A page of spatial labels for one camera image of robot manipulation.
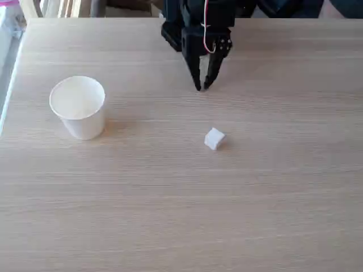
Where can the white paper cup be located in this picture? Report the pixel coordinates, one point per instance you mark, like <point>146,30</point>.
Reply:
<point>80,113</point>

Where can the wooden chair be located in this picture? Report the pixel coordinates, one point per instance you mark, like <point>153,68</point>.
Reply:
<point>71,7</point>

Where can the person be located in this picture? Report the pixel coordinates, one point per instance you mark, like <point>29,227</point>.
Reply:
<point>297,7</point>

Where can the clear plastic bag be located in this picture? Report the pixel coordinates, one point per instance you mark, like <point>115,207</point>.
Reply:
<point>10,20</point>

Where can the white block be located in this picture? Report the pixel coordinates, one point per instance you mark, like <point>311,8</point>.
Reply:
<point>214,139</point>

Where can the cardboard box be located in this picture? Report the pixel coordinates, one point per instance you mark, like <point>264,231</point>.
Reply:
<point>127,10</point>

